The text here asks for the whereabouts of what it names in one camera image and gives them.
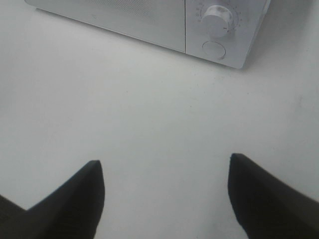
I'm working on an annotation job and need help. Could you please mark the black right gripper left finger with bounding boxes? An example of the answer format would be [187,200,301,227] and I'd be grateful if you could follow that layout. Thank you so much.
[0,160,105,239]

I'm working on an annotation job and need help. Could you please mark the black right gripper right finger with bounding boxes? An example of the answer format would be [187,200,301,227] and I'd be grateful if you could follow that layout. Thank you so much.
[227,153,319,239]

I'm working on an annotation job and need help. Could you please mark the round white door button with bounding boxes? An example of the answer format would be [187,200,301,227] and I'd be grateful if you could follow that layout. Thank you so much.
[202,41,226,60]

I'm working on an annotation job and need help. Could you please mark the white microwave knob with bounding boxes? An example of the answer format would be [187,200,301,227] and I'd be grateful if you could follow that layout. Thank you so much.
[201,4,234,38]

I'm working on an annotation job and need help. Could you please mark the white microwave door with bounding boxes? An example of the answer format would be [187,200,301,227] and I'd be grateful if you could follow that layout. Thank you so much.
[26,0,185,52]

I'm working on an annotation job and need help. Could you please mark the white microwave oven body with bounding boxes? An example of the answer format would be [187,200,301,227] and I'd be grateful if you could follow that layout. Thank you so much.
[185,0,271,69]

